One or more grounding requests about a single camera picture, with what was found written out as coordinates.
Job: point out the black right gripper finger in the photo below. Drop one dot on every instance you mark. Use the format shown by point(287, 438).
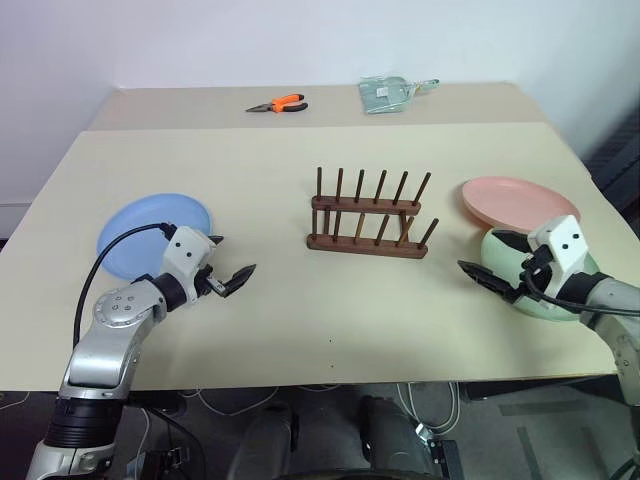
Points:
point(515, 241)
point(487, 280)

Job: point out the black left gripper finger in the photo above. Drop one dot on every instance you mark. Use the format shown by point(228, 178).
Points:
point(239, 278)
point(215, 239)

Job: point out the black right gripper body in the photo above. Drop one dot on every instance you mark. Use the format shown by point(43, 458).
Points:
point(535, 267)

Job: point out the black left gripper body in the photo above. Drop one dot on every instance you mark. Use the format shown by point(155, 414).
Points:
point(206, 282)

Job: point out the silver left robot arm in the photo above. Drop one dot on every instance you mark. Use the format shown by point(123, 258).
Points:
point(102, 350)

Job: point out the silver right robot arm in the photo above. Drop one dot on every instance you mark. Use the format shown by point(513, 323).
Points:
point(612, 320)

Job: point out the wooden dish rack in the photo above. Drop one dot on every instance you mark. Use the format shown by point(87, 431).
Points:
point(367, 245)

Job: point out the light green bowl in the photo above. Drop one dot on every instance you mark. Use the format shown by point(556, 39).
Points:
point(500, 257)

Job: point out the pink-red plate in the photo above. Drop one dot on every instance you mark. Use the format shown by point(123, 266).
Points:
point(515, 200)

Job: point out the blue plate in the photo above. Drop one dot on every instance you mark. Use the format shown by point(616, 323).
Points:
point(135, 235)

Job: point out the dark rounded shape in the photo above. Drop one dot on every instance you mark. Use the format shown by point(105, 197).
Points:
point(395, 440)
point(260, 440)

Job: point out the clear plastic packaged item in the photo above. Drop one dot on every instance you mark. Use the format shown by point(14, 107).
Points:
point(385, 95)

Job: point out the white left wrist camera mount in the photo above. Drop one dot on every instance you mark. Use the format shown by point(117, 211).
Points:
point(186, 250)

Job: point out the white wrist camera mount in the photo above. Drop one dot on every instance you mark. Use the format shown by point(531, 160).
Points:
point(565, 245)
point(186, 250)

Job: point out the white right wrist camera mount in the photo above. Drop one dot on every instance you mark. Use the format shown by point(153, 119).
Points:
point(565, 245)

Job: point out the black metal bracket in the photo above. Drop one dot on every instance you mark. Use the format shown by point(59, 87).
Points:
point(442, 457)

